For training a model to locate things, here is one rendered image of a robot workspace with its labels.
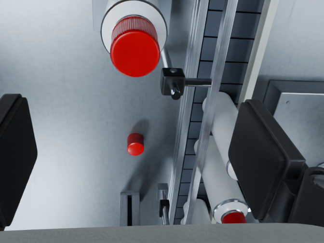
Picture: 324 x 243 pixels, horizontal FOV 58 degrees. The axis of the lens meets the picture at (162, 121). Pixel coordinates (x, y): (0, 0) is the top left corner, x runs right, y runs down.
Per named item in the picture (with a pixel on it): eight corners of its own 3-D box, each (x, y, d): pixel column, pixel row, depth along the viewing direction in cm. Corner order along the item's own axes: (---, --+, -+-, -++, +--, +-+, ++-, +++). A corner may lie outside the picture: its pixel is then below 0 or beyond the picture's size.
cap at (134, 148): (125, 144, 60) (125, 155, 57) (128, 131, 58) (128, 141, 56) (141, 147, 61) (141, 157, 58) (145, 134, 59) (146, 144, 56)
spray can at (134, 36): (152, 16, 38) (170, 92, 21) (111, 14, 37) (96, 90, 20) (155, -29, 35) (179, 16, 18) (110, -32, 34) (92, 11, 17)
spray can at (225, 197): (217, 155, 57) (254, 251, 40) (191, 155, 57) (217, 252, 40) (222, 133, 54) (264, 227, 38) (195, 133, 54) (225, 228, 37)
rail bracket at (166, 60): (195, 58, 51) (219, 107, 37) (154, 57, 50) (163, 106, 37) (198, 40, 49) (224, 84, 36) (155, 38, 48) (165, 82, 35)
